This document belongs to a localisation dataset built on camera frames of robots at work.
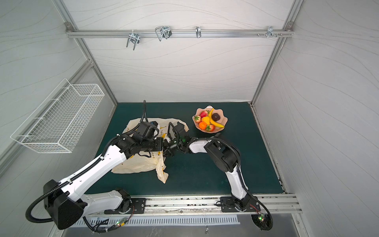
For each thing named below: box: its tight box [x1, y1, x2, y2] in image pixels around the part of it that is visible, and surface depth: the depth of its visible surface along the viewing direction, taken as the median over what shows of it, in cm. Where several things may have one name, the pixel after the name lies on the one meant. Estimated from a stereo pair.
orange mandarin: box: [198, 121, 208, 130], surface depth 103 cm
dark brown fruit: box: [211, 113, 221, 122], surface depth 108 cm
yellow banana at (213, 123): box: [208, 108, 225, 128], surface depth 108 cm
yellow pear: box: [201, 116, 211, 125], surface depth 106 cm
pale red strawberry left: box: [193, 115, 202, 124], surface depth 103 cm
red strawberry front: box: [205, 123, 216, 132], surface depth 100 cm
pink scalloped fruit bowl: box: [191, 105, 228, 134], surface depth 106 cm
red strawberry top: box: [199, 110, 208, 119], surface depth 109 cm
